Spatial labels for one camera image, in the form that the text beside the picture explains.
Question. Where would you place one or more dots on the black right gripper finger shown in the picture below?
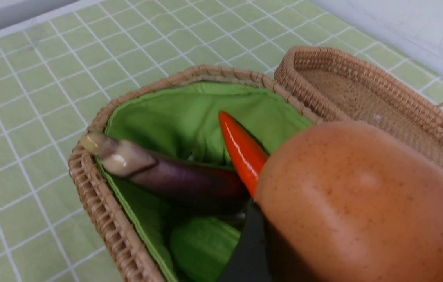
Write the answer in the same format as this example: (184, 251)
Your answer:
(248, 262)

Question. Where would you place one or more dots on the green toy bitter gourd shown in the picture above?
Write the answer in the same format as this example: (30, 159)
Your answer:
(201, 247)

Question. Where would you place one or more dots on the purple toy eggplant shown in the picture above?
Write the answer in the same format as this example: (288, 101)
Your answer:
(201, 188)

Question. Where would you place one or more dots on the orange toy carrot green leaves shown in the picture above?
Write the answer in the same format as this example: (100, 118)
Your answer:
(247, 157)

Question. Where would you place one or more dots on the brown toy potato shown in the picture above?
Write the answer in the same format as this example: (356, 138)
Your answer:
(347, 202)

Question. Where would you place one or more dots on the woven wicker basket green lining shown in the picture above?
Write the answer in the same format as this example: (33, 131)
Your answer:
(177, 116)

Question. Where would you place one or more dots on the woven wicker basket lid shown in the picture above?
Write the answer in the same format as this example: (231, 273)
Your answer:
(338, 86)

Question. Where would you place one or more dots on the green checkered tablecloth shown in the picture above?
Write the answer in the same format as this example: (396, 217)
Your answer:
(55, 75)

